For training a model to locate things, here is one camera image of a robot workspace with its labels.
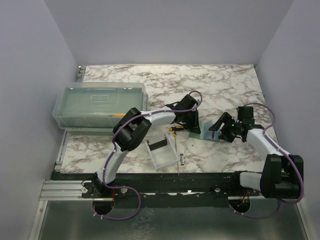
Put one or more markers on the small metal cylinder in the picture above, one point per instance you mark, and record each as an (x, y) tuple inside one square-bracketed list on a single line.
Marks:
[(182, 161)]

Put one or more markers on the aluminium extrusion rail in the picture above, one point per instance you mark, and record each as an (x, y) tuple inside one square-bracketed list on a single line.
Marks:
[(66, 190)]

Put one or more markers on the thin metal rod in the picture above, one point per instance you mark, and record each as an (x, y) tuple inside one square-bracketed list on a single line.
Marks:
[(176, 150)]

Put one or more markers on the yellow black utility knife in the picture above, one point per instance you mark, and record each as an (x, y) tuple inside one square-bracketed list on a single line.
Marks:
[(176, 128)]

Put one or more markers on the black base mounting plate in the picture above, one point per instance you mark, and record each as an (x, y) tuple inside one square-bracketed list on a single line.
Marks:
[(161, 190)]

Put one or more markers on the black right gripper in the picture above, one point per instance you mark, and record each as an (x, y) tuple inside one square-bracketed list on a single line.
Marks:
[(225, 136)]

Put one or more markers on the clear small plastic tray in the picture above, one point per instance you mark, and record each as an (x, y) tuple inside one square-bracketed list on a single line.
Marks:
[(163, 157)]

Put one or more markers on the orange pencil in box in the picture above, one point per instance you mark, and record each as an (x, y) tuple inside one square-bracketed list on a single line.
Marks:
[(118, 115)]

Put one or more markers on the clear plastic storage box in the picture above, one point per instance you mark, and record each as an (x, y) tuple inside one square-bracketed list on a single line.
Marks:
[(87, 106)]

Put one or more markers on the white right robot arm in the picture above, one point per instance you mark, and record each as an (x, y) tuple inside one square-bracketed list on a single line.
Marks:
[(282, 174)]

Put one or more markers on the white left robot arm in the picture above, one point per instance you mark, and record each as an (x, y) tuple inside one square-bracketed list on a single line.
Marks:
[(131, 130)]

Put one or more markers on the green leather card holder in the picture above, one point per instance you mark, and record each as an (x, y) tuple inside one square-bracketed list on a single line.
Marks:
[(205, 134)]

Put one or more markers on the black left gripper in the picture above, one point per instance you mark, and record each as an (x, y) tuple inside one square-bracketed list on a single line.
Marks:
[(194, 126)]

